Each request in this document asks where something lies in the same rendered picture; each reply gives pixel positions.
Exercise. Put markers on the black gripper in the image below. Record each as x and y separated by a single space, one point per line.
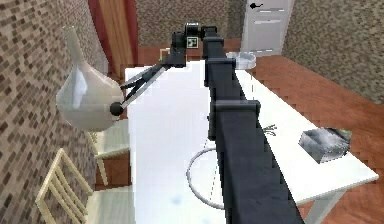
178 50

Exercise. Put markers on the clear glass bowl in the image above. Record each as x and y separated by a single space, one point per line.
243 59

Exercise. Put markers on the small grey keys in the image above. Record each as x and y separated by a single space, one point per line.
270 130

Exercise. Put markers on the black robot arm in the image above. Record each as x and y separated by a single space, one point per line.
243 160

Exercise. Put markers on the clear round glass plate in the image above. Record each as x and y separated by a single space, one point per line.
203 180

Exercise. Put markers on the white long-necked vase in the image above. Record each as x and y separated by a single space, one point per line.
87 100

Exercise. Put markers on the grey metal box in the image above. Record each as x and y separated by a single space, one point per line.
325 144

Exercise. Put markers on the white room door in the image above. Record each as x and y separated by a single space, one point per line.
266 26

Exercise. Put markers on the cream wooden chair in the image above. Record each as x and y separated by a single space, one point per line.
76 200
110 143

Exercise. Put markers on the orange wooden door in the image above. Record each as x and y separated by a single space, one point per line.
115 33

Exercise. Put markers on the white table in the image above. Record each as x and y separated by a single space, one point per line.
166 140

